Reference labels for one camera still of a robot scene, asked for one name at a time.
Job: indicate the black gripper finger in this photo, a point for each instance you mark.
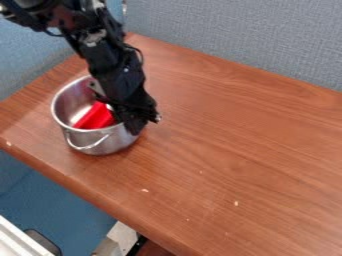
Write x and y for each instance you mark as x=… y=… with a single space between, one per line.
x=135 y=117

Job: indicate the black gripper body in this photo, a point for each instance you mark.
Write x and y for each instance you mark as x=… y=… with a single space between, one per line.
x=116 y=67

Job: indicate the red plastic block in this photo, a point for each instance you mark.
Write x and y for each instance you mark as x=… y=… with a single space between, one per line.
x=96 y=118

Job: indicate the metal pot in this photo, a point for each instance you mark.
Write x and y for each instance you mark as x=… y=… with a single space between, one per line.
x=71 y=102

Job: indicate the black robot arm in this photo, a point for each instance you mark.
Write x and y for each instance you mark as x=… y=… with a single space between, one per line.
x=95 y=35

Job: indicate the white appliance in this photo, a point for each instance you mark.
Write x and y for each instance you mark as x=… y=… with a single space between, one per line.
x=16 y=243

